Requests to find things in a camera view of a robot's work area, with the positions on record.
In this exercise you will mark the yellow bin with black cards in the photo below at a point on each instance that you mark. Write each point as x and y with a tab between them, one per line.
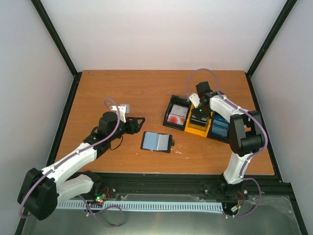
199	127

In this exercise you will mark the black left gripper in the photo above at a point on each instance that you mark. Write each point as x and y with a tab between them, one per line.
136	129

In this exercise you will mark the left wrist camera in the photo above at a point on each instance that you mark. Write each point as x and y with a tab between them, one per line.
121	110

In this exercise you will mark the blue card stack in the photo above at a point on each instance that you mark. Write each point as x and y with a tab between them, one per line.
220	126

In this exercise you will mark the black bin with blue cards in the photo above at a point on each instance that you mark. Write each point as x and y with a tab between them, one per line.
213	136

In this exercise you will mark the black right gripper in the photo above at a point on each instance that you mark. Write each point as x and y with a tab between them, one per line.
199	115

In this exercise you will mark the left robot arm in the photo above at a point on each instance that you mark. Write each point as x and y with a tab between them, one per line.
43	190

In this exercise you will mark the black bin with red cards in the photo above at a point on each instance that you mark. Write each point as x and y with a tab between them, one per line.
178	101

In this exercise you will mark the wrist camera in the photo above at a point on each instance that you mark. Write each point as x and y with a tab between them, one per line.
121	110
194	99

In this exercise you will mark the black leather card holder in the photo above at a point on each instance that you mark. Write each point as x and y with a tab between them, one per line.
157	142

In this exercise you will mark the black card stack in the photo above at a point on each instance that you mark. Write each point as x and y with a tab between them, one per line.
198	122

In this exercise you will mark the red white card stack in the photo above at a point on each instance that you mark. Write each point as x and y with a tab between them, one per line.
177	115

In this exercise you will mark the light blue cable duct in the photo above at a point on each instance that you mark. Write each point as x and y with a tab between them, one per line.
148	206

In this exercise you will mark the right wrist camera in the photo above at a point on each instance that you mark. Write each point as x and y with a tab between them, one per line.
194	99

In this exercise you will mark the black aluminium frame rail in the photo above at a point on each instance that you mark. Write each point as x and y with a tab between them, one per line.
38	5

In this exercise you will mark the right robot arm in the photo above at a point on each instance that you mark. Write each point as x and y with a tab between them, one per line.
246	135

